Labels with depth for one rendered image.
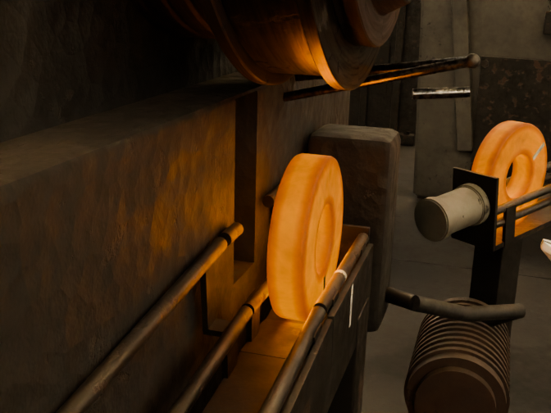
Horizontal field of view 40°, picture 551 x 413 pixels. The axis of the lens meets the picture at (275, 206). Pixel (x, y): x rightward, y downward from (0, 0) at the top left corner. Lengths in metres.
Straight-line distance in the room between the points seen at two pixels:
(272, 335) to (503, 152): 0.52
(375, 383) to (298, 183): 1.36
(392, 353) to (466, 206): 1.13
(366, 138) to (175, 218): 0.36
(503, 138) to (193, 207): 0.61
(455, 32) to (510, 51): 0.24
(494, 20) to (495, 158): 2.28
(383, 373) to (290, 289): 1.39
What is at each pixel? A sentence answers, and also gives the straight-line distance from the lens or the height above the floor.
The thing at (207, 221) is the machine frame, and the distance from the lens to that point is 0.60.
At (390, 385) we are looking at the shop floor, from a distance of 1.96.
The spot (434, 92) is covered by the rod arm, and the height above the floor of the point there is 0.87.
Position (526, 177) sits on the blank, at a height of 0.70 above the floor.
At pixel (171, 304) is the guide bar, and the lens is 0.52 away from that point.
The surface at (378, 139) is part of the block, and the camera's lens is 0.85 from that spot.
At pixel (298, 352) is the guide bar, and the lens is 0.55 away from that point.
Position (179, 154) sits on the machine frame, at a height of 0.84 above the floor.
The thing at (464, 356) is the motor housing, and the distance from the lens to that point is 0.97.
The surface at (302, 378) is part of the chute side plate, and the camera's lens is 0.54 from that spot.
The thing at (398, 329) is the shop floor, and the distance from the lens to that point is 2.26.
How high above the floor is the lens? 0.96
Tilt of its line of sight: 17 degrees down
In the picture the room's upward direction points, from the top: 2 degrees clockwise
